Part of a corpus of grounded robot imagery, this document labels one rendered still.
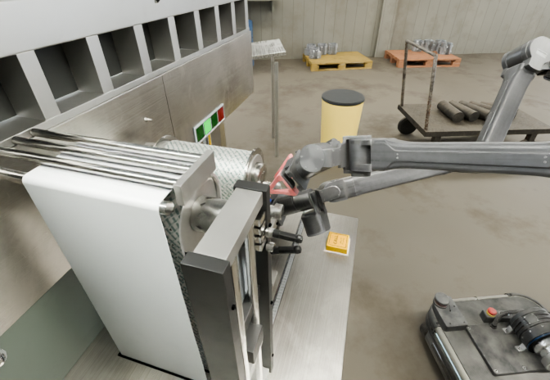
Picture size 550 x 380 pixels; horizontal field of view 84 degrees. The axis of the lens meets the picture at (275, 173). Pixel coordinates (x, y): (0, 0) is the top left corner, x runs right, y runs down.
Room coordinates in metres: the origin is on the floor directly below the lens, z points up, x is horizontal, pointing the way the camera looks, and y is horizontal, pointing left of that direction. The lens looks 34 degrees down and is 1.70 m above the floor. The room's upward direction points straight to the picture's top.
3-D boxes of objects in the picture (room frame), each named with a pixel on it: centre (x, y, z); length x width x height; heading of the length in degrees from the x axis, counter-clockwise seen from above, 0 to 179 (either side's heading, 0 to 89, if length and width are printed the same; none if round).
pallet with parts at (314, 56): (6.52, -1.27, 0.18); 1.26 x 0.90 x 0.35; 95
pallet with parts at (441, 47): (6.67, -3.07, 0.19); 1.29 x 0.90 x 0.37; 95
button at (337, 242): (0.74, -0.21, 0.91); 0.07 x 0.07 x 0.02; 73
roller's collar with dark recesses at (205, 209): (0.40, 0.11, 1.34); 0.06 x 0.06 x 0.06; 73
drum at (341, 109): (2.88, -0.67, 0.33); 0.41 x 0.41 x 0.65
